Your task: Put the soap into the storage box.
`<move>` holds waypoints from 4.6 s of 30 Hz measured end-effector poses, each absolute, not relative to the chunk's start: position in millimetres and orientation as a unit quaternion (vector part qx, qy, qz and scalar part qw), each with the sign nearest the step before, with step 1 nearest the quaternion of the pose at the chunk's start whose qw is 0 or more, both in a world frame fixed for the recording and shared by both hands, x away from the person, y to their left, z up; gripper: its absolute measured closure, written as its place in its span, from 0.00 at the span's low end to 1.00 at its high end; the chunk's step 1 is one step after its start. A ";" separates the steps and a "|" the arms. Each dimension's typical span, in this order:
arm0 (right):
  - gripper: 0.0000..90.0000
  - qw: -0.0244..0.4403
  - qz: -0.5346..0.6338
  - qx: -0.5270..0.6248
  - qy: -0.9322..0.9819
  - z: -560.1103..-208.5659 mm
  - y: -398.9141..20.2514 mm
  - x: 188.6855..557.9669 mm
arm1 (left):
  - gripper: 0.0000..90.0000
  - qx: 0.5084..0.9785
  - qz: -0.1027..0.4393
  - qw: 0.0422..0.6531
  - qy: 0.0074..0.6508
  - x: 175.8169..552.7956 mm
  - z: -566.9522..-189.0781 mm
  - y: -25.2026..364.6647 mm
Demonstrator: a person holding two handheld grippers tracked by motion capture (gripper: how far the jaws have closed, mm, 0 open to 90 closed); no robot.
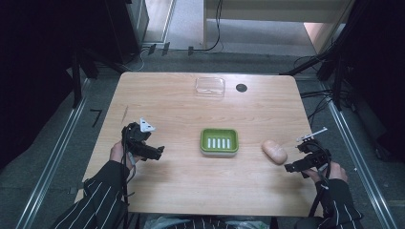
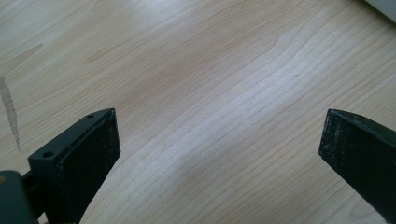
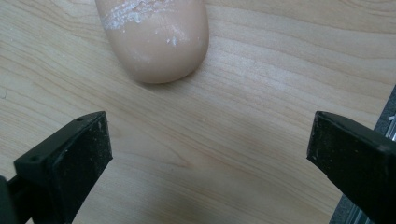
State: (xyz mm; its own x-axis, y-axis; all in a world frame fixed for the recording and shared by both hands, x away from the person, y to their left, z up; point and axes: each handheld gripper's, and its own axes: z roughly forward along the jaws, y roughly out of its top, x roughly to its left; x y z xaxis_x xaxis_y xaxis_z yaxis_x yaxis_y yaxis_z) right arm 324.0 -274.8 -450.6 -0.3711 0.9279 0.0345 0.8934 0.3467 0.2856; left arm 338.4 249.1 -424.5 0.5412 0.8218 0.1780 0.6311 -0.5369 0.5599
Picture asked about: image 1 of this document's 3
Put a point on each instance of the person's right hand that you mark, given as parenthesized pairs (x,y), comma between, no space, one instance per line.
(336,173)

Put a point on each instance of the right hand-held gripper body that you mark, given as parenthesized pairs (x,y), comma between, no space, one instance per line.
(313,152)

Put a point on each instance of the clear plastic container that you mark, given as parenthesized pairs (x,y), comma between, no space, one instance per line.
(210,86)

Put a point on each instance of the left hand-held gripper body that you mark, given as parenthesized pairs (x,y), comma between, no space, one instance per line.
(137,136)

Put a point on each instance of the white desk frame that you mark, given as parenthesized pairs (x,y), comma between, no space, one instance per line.
(273,9)

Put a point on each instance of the metal floor rail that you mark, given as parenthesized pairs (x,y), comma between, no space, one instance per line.
(54,165)
(359,162)

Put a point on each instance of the black round table grommet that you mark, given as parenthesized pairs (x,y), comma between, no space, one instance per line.
(241,87)

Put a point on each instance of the dark cabinet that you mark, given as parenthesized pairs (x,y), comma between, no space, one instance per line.
(121,28)

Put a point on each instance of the black stand legs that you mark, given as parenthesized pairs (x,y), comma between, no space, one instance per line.
(78,76)
(328,63)

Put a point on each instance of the person's left hand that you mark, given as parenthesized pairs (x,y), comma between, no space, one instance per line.
(117,152)

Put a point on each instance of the green soap dish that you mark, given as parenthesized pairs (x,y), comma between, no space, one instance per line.
(219,142)

